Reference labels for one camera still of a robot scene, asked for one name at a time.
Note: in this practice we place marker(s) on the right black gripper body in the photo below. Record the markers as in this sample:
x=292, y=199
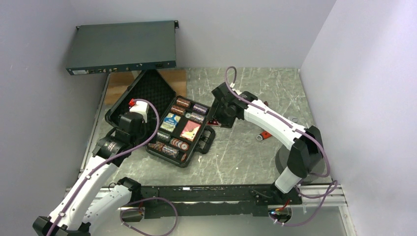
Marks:
x=221, y=115

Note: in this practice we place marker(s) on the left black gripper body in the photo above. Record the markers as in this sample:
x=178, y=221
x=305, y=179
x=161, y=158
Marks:
x=139, y=136

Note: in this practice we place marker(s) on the grey chip stack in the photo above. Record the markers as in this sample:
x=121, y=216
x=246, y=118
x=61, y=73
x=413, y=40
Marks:
x=197, y=117

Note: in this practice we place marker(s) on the blue white card deck box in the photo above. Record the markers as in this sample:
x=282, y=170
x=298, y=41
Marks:
x=170, y=122

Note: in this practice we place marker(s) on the red card deck box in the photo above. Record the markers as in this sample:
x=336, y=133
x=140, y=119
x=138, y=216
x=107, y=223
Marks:
x=190, y=130

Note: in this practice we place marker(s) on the black poker chip case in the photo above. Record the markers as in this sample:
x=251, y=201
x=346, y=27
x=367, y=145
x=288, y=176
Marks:
x=150, y=106

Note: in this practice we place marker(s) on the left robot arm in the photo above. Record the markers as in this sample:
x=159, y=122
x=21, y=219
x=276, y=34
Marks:
x=77, y=215

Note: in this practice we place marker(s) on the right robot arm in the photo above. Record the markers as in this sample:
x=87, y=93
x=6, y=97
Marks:
x=304, y=144

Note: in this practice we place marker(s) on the purple chip stack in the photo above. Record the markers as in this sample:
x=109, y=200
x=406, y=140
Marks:
x=200, y=109

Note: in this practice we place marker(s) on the red yellow blue chip stack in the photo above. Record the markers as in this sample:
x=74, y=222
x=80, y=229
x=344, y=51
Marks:
x=158, y=146

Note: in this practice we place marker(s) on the red white loose chips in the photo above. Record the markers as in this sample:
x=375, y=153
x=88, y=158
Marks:
x=179, y=144

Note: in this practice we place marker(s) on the orange black chip stack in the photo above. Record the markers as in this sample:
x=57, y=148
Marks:
x=182, y=102
x=178, y=110

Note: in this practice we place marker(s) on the orange blue chip stack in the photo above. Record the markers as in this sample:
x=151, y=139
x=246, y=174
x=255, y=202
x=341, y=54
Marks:
x=170, y=151

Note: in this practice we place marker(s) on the wooden board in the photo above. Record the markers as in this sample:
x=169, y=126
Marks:
x=118, y=83

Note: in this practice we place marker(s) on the dark grey disc weight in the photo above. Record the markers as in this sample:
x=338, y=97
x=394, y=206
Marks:
x=281, y=159

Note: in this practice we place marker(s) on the dark green rack unit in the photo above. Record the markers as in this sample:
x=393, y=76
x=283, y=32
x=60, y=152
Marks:
x=121, y=47

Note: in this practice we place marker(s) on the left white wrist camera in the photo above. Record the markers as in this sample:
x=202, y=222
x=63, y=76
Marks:
x=140, y=107

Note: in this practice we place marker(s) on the red handled tool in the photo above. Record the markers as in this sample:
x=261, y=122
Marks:
x=262, y=136

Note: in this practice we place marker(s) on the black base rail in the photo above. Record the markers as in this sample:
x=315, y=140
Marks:
x=208, y=200

